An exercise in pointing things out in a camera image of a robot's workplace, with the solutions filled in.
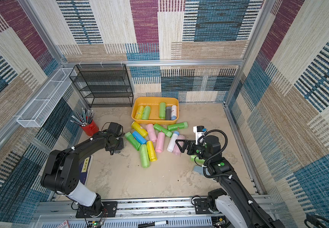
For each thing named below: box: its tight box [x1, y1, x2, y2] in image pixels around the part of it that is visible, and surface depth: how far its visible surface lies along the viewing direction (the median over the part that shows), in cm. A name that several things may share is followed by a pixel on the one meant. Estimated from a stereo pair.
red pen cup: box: [80, 119, 100, 137], surface depth 99 cm
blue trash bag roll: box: [132, 130, 148, 145], surface depth 100 cm
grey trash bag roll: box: [165, 106, 172, 121], surface depth 111 cm
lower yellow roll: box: [145, 140, 158, 162], surface depth 93 cm
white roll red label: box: [171, 104, 178, 121], surface depth 114 cm
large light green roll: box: [141, 105, 151, 120], surface depth 113 cm
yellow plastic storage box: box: [131, 96, 180, 125], surface depth 115 cm
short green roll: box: [153, 123, 173, 138], surface depth 104 cm
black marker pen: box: [137, 219, 169, 228], surface depth 71 cm
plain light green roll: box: [159, 102, 166, 120], surface depth 114 cm
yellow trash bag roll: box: [134, 105, 145, 120], surface depth 114 cm
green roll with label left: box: [124, 131, 142, 151], surface depth 98 cm
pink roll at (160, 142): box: [154, 132, 165, 153], surface depth 97 cm
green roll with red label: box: [167, 121, 189, 132], surface depth 104 cm
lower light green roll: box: [139, 143, 151, 169], surface depth 91 cm
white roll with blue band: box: [166, 130, 180, 152], surface depth 97 cm
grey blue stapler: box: [193, 165, 211, 176], surface depth 84 cm
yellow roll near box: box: [131, 121, 149, 138], surface depth 104 cm
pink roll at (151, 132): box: [146, 123, 157, 143], surface depth 101 cm
